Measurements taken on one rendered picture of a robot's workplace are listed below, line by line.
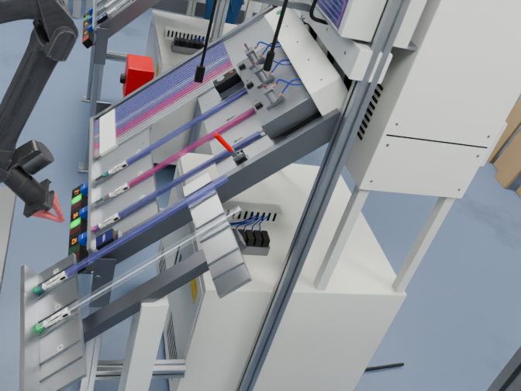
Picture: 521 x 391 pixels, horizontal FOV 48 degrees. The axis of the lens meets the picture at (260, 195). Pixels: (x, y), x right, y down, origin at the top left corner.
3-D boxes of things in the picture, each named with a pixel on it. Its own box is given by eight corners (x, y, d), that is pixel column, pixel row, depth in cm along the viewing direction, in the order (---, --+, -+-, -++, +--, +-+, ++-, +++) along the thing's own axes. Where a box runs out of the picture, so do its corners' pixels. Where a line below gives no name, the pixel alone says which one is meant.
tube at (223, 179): (38, 295, 132) (33, 292, 131) (38, 290, 133) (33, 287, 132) (229, 181, 129) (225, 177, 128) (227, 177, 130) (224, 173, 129)
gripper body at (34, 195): (53, 182, 148) (32, 162, 143) (50, 207, 140) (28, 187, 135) (32, 195, 149) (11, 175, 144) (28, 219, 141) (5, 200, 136)
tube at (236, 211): (39, 333, 124) (36, 330, 124) (39, 327, 125) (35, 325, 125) (243, 212, 120) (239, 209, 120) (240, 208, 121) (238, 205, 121)
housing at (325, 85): (333, 137, 142) (309, 94, 133) (284, 53, 179) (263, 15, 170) (363, 120, 140) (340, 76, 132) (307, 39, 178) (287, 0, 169)
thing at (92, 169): (104, 266, 151) (86, 250, 147) (103, 133, 202) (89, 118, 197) (108, 264, 151) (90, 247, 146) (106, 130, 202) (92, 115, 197)
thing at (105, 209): (101, 258, 149) (94, 250, 147) (101, 126, 200) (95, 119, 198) (163, 222, 146) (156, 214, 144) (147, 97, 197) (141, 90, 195)
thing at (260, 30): (229, 192, 145) (219, 179, 142) (196, 74, 196) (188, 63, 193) (346, 125, 140) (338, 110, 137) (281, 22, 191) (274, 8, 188)
